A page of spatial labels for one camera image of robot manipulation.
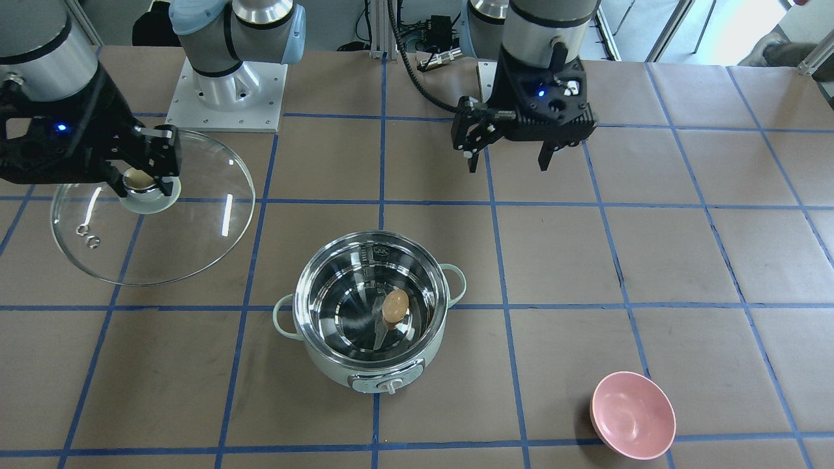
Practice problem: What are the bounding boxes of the mint green electric pot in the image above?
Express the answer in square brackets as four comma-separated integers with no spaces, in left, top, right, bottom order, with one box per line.
[272,231,468,394]

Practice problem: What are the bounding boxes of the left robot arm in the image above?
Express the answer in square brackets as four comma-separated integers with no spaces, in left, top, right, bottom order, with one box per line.
[451,1,599,173]

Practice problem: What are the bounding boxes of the glass pot lid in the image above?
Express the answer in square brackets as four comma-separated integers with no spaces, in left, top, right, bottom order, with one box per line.
[50,130,255,286]

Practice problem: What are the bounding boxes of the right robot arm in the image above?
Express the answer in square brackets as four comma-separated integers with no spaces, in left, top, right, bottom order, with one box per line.
[1,1,306,201]

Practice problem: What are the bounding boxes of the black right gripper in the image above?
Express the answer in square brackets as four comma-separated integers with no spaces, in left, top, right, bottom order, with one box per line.
[1,65,182,199]

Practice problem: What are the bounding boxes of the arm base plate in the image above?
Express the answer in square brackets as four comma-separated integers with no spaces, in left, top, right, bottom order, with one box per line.
[476,60,497,102]
[165,60,289,134]

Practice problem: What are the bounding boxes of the brown egg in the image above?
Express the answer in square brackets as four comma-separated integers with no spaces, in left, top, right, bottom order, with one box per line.
[381,290,409,324]

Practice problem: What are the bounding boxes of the pink bowl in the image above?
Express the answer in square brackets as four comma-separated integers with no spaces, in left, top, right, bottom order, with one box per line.
[589,371,677,461]

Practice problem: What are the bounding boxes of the aluminium frame post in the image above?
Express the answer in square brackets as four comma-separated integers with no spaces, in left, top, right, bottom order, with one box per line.
[364,1,399,62]

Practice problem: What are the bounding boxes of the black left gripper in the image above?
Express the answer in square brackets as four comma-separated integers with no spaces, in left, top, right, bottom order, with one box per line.
[451,46,597,173]

